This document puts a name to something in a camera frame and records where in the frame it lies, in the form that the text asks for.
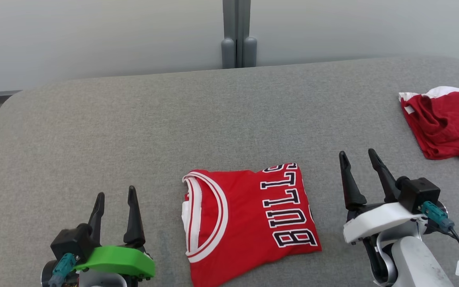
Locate grey double partition post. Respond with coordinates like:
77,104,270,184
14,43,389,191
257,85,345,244
221,0,258,69

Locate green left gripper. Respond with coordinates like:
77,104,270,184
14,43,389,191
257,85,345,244
74,186,155,279

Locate red white shorts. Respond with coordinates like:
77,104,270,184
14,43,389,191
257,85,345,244
399,86,459,164

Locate red white basketball jersey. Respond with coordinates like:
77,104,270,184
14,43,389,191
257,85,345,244
182,163,322,287

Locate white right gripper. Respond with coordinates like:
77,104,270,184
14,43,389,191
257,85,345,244
338,149,425,244

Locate teal camera cable connector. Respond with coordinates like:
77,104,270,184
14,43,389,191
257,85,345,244
48,253,77,287
421,201,455,232

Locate teal right camera cable connector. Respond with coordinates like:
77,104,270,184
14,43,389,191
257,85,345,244
421,201,455,232

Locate teal left camera cable connector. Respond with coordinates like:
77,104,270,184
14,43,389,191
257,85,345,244
48,253,77,287

